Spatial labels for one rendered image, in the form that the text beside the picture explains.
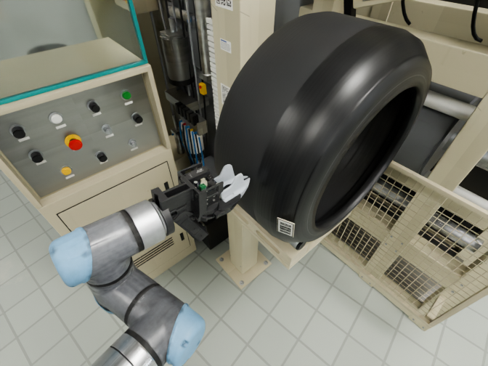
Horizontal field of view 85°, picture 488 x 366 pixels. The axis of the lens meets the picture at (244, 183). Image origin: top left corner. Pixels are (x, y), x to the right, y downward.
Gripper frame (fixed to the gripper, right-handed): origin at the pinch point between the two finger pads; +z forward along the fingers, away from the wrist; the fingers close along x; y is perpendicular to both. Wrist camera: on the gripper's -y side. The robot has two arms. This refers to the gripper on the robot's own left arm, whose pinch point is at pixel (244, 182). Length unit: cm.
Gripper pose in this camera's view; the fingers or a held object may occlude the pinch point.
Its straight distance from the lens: 57.8
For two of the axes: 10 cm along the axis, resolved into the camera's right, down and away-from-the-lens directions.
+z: 7.5, -3.8, 5.4
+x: -6.5, -5.5, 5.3
